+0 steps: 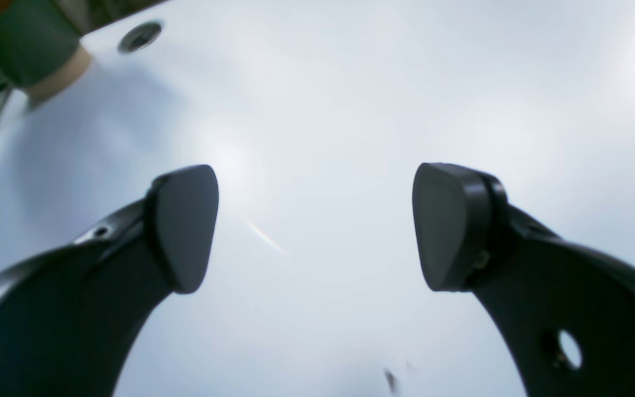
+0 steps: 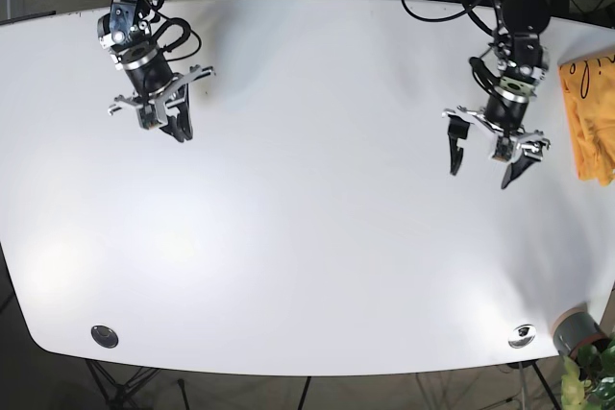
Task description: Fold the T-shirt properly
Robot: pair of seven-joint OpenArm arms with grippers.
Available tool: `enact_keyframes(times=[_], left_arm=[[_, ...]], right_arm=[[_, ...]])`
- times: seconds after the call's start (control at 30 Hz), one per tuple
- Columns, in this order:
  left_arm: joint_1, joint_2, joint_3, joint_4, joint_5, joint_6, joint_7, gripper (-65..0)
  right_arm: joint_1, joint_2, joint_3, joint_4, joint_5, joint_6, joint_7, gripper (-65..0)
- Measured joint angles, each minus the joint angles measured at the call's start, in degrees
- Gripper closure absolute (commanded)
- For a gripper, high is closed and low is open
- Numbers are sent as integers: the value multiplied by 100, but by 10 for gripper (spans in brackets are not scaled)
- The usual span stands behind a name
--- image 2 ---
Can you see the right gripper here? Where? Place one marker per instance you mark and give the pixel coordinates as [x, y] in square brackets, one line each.
[161, 97]

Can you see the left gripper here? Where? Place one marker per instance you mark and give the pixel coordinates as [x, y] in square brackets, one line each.
[501, 120]

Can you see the orange T-shirt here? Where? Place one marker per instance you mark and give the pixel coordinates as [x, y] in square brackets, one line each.
[588, 94]

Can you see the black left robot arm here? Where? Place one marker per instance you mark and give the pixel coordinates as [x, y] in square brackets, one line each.
[515, 28]

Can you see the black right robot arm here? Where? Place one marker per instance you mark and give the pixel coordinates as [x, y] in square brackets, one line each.
[146, 10]

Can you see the right silver table grommet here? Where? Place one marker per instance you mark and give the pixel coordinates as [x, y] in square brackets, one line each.
[521, 336]

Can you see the silver table grommet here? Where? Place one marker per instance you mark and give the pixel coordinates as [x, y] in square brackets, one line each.
[104, 336]
[521, 336]

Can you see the grey plant pot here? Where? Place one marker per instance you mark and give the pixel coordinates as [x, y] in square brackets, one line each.
[574, 329]

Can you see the left silver table grommet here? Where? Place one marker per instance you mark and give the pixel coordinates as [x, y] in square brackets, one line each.
[104, 336]

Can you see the green potted plant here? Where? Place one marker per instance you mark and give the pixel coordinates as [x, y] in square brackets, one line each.
[588, 381]

